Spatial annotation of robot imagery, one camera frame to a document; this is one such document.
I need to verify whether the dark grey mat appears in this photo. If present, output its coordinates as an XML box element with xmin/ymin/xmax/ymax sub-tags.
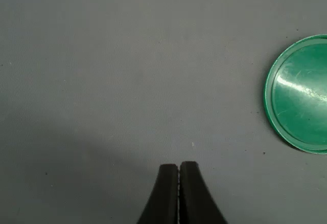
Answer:
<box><xmin>0</xmin><ymin>0</ymin><xmax>327</xmax><ymax>224</ymax></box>

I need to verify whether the round green lid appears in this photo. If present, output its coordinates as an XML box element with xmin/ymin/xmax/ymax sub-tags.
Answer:
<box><xmin>263</xmin><ymin>34</ymin><xmax>327</xmax><ymax>155</ymax></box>

